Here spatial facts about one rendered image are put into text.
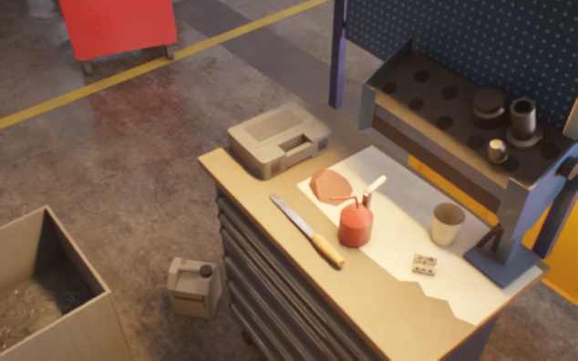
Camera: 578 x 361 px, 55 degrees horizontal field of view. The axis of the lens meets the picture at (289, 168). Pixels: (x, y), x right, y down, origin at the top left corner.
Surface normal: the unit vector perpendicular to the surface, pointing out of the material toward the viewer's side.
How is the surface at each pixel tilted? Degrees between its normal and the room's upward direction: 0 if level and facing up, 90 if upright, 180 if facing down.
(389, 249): 0
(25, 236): 90
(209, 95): 0
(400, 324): 0
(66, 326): 90
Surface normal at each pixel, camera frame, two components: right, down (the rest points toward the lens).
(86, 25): 0.36, 0.62
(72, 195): 0.00, -0.74
